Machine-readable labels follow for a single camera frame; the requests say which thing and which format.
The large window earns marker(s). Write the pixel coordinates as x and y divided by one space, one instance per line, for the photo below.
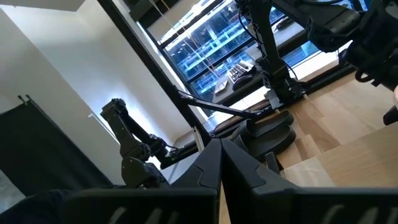
202 46

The black slide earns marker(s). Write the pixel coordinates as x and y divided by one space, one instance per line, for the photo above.
390 116
270 144
273 119

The black computer mouse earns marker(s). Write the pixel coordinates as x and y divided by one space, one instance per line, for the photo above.
244 83

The black fabric partition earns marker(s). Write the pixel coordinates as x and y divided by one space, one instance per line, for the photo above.
46 149

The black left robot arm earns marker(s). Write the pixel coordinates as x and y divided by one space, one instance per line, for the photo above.
264 40

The black aluminium table frame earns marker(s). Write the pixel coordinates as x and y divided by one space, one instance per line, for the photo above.
155 71

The silver bracket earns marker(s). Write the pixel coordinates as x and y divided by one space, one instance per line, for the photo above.
199 140

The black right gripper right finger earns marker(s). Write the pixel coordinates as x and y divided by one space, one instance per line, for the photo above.
280 205

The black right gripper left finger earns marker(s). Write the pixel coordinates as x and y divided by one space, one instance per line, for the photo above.
174 205

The black keyboard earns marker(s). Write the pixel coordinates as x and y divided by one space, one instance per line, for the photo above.
239 71

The grey desk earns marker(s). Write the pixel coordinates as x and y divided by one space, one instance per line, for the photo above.
293 35

